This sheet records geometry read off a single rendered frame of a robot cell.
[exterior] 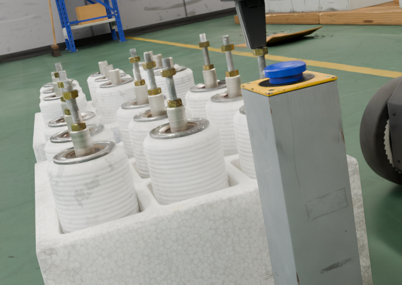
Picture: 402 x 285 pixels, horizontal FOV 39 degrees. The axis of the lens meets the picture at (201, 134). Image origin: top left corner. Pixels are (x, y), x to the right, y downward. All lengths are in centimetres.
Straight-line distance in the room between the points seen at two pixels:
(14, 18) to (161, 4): 177
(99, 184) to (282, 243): 21
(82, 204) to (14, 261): 47
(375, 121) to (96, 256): 55
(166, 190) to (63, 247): 14
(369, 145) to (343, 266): 46
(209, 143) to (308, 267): 19
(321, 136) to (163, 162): 21
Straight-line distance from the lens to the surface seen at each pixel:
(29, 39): 700
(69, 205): 66
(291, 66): 52
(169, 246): 65
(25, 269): 106
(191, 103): 92
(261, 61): 71
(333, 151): 54
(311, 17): 431
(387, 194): 107
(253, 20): 70
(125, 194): 66
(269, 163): 54
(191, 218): 65
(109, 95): 118
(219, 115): 80
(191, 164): 66
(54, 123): 91
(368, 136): 101
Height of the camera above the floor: 41
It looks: 14 degrees down
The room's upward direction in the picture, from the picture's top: 11 degrees counter-clockwise
